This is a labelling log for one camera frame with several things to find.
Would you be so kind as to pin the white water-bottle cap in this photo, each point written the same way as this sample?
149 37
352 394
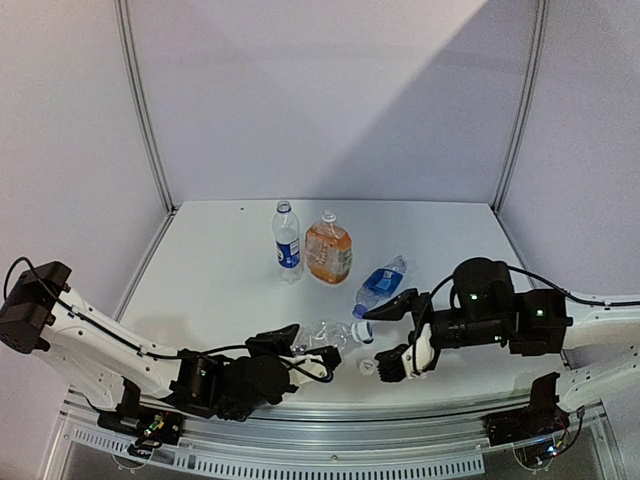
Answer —
366 366

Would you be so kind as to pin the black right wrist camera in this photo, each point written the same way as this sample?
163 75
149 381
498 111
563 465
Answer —
408 361

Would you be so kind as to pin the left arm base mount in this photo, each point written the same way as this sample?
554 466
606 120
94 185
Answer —
149 428

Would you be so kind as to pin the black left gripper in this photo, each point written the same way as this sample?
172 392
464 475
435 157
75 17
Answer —
278 342

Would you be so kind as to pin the right aluminium corner post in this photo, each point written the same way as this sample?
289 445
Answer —
524 105

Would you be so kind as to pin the aluminium table front rail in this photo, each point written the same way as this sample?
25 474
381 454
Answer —
321 441

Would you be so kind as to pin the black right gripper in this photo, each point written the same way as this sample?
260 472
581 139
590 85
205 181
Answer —
396 308

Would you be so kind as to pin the left aluminium corner post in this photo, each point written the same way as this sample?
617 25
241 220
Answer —
141 109

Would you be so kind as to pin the Pepsi bottle blue label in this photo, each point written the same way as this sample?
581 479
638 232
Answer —
286 230

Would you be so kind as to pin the clear unlabelled plastic bottle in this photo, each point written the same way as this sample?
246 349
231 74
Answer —
326 333

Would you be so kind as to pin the white blue-top bottle cap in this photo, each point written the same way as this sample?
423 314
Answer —
362 332

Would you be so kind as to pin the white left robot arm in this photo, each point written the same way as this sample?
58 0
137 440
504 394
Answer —
114 367

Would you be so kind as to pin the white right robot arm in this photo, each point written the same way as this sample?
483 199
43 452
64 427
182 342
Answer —
486 309

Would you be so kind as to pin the blue Pepsi bottle cap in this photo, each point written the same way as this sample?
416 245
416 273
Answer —
326 377

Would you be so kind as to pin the aluminium corner post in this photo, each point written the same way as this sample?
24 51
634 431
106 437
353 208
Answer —
141 109
524 105

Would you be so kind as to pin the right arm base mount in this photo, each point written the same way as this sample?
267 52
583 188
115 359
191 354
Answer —
538 431

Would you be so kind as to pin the blue label crushed water bottle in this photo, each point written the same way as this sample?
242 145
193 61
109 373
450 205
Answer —
380 285

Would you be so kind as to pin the orange label crushed bottle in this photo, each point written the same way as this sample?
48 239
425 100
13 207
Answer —
328 250

